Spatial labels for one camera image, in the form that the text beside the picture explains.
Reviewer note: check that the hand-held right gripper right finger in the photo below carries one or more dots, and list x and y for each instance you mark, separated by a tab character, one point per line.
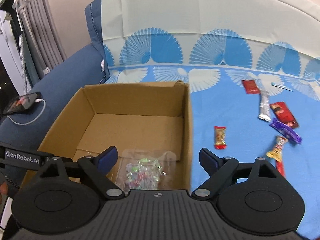
208	162

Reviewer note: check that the black smartphone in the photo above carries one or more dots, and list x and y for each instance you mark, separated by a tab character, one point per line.
20	103

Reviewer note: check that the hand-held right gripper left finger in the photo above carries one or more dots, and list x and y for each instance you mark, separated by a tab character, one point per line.
108	159

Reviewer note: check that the blue sofa armrest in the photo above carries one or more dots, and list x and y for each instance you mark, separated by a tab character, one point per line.
70	72

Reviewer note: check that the clear bag of colourful candies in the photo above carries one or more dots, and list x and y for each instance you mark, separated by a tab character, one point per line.
142	172

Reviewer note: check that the brown cardboard box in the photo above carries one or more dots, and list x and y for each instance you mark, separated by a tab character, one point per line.
135	127

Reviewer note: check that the silver stick packet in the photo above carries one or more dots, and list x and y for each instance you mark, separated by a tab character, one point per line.
265	107

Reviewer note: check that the long red stick packet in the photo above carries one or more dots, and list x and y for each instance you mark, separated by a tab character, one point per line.
280	167

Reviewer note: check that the teal curtain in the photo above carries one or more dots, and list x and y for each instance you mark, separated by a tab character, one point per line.
33	62

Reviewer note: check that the clear packet of mixed nuts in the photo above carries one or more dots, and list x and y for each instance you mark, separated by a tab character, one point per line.
276	150

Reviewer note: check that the grey curtain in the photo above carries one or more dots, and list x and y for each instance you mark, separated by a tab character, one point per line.
47	30

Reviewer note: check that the red-ended peanut brittle bar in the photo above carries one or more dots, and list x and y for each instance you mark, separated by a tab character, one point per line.
220	137

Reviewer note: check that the purple candy packet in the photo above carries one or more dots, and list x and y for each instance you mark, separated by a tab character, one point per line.
285	130

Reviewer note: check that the red chocolate packet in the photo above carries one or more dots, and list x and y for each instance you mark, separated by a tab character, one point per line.
283	113

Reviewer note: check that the small flat red packet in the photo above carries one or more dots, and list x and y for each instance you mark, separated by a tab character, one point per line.
250	86

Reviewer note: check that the thin blue-white strip packet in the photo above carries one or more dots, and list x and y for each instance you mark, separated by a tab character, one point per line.
281	86

